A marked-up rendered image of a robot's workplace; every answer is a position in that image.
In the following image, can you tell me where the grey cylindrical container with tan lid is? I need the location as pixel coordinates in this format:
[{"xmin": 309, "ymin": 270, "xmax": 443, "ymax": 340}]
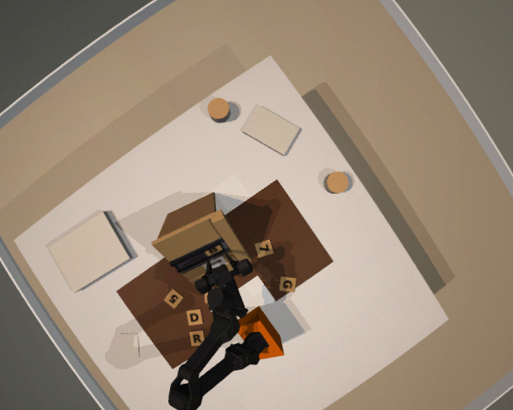
[
  {"xmin": 324, "ymin": 171, "xmax": 348, "ymax": 194},
  {"xmin": 208, "ymin": 98, "xmax": 230, "ymax": 123}
]

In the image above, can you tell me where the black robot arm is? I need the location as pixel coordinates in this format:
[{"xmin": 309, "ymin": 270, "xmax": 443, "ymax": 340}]
[{"xmin": 168, "ymin": 264, "xmax": 269, "ymax": 410}]

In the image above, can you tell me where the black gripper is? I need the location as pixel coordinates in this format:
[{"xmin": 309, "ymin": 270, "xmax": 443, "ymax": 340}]
[{"xmin": 194, "ymin": 252, "xmax": 253, "ymax": 294}]

